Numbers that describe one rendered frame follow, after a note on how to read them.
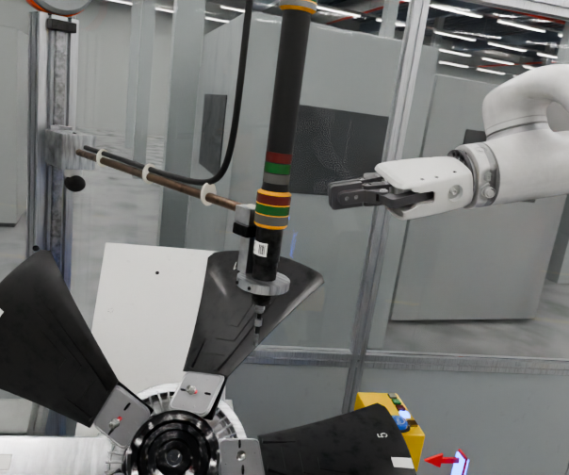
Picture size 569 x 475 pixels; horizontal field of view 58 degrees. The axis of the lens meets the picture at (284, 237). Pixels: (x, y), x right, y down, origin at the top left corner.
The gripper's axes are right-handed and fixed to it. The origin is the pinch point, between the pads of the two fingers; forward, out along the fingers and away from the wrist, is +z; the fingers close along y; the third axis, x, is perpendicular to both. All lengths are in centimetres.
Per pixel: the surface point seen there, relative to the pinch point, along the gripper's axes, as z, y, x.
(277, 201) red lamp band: 8.8, -1.1, 0.8
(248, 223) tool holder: 12.5, 1.8, -2.8
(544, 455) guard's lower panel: -81, 53, -126
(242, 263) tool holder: 14.0, 1.1, -8.0
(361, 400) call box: -9, 26, -60
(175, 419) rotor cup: 25.8, -5.5, -26.1
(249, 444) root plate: 16.8, -1.8, -36.8
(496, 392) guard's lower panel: -63, 57, -98
